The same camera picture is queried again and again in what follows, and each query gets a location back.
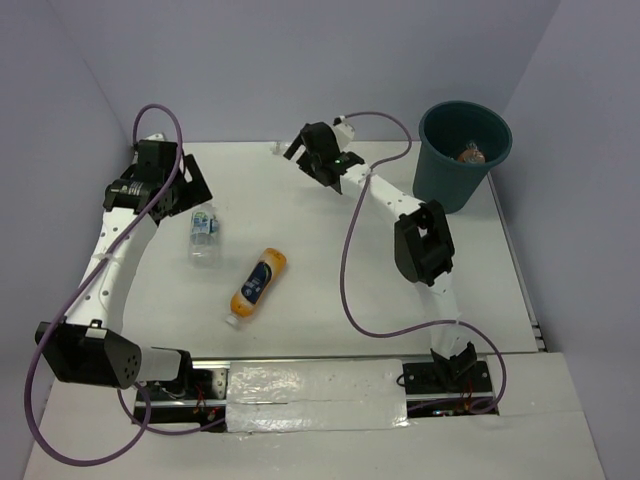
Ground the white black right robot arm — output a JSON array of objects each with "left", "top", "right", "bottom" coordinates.
[{"left": 283, "top": 117, "right": 459, "bottom": 322}]

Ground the white foil covered panel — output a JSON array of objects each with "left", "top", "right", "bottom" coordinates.
[{"left": 225, "top": 359, "right": 409, "bottom": 433}]

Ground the orange label tea bottle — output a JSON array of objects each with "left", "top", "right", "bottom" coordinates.
[{"left": 456, "top": 141, "right": 486, "bottom": 165}]

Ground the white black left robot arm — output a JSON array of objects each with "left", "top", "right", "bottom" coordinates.
[{"left": 43, "top": 134, "right": 212, "bottom": 399}]

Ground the orange bottle blue label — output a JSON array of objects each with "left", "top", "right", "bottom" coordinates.
[{"left": 225, "top": 248, "right": 287, "bottom": 328}]

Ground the aluminium table edge rail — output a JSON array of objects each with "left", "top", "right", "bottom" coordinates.
[{"left": 488, "top": 174, "right": 548, "bottom": 353}]

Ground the clear bottle at back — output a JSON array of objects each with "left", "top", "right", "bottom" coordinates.
[{"left": 271, "top": 141, "right": 290, "bottom": 156}]

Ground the dark green ribbed bin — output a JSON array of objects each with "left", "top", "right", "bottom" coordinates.
[{"left": 412, "top": 101, "right": 513, "bottom": 214}]

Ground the clear bottle blue label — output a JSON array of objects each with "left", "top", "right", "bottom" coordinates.
[{"left": 188, "top": 202, "right": 221, "bottom": 267}]

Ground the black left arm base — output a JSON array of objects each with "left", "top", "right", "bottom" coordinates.
[{"left": 146, "top": 363, "right": 229, "bottom": 432}]

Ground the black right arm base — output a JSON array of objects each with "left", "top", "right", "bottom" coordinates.
[{"left": 399, "top": 361, "right": 492, "bottom": 396}]

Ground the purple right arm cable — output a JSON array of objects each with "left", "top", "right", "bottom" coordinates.
[{"left": 340, "top": 110, "right": 510, "bottom": 416}]

